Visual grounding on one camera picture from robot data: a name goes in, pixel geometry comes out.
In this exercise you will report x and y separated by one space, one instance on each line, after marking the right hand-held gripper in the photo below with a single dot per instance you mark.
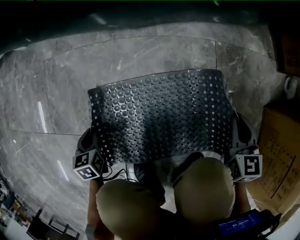
250 165

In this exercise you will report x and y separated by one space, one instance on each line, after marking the white plastic fitting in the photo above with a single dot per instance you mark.
290 87

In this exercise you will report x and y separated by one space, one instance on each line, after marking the person's beige trousers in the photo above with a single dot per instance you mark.
199 187

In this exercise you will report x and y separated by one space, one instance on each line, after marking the person's left shoe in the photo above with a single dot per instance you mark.
141 172

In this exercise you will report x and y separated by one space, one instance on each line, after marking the person's left forearm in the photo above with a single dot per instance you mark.
93 201

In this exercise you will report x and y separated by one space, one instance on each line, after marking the person's right forearm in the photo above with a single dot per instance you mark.
242 197

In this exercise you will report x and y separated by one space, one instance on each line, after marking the tape-wrapped cardboard box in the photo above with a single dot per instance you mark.
276 152

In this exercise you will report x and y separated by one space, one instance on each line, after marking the person's shoe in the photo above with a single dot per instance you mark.
141 172
194 158

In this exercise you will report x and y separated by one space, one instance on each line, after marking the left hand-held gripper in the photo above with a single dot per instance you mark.
87 164

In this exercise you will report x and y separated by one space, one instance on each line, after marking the grey perforated bath mat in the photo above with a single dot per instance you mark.
159 112

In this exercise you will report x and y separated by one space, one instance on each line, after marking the person's right shoe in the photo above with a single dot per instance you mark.
194 158

